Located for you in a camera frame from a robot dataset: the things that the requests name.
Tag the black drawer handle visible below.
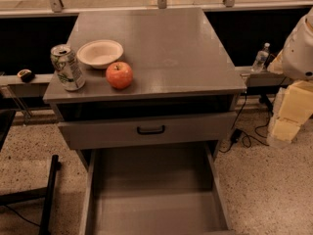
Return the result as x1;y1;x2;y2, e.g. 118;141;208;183
137;125;165;135

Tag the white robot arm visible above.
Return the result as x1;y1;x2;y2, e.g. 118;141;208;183
267;8;313;148

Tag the black stand leg with caster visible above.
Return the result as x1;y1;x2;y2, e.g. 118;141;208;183
259;94;273;114

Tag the closed grey drawer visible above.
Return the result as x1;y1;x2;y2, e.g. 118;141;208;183
59;112;236;150

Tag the red apple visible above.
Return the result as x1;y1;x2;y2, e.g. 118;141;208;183
106;62;133;89

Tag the grey drawer cabinet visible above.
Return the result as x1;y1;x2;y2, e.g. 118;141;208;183
44;8;246;164

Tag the black power adapter with cable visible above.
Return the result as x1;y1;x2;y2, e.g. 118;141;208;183
219;95;273;155

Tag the black yellow tape measure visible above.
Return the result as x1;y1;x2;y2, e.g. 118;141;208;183
18;69;35;82

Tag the green white soda can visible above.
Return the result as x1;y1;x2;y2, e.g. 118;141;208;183
50;44;85;91

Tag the clear plastic water bottle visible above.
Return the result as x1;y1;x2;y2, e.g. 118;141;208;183
251;43;270;72

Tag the open grey drawer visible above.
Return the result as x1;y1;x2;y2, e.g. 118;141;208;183
79;142;236;235

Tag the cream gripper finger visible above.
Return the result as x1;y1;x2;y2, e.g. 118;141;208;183
266;117;300;148
279;80;313;125

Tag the white paper bowl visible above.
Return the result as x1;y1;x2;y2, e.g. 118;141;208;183
76;40;123;70

